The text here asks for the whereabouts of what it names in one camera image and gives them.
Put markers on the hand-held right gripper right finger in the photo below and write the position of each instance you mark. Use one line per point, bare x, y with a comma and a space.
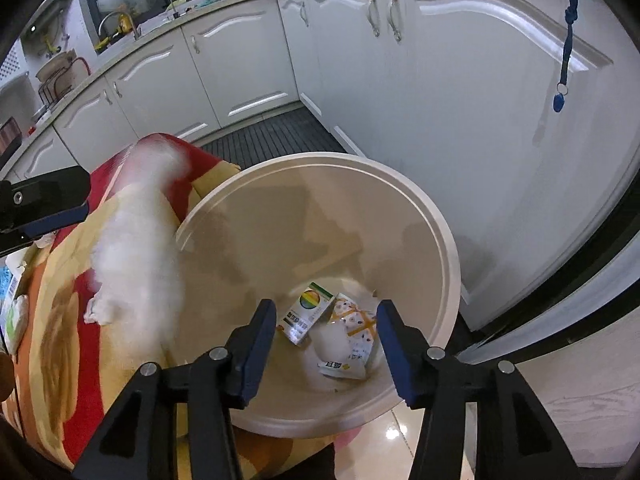
396, 355

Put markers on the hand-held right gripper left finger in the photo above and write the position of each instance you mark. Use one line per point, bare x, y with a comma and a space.
254, 355

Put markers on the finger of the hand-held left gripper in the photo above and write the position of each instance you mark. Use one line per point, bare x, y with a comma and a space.
45, 195
12, 244

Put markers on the dotted patterned snack packet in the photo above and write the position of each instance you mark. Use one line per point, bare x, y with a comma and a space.
357, 325

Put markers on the small white printed packet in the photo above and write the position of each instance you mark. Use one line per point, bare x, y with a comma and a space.
342, 367

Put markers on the small box with rainbow circle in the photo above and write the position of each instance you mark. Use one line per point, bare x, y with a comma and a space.
305, 312

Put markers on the white fluffy wad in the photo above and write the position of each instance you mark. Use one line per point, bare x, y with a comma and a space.
135, 260

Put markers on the blue printed packet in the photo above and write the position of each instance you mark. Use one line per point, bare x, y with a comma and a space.
7, 285

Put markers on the green white packet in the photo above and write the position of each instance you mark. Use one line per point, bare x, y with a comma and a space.
15, 322

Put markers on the red orange printed blanket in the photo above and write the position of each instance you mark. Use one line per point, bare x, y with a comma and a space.
60, 320

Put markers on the beige clay pot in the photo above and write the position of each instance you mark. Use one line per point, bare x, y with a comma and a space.
57, 67

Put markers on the silver kitchen faucet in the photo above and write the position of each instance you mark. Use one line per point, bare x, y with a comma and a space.
117, 17

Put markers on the black ribbed floor mat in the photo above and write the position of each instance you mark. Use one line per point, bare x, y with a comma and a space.
280, 135

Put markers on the white kitchen cabinets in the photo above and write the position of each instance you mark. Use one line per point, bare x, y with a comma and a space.
450, 110

